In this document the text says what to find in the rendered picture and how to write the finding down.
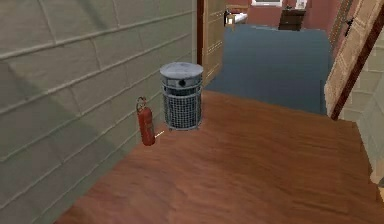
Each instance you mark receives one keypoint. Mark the grey mesh trash bin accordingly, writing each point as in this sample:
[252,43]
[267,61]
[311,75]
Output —
[181,100]

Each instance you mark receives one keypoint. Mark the red fire extinguisher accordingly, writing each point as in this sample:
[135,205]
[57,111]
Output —
[146,123]

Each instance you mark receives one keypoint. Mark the beige panelled room door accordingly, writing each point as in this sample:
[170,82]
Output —
[350,56]
[213,36]

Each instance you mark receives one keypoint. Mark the white bed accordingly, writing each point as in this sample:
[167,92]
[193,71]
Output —
[237,18]

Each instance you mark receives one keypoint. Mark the white window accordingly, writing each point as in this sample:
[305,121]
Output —
[266,2]

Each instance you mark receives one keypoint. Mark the dark brown wooden cabinet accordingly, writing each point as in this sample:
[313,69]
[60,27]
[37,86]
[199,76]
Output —
[292,19]

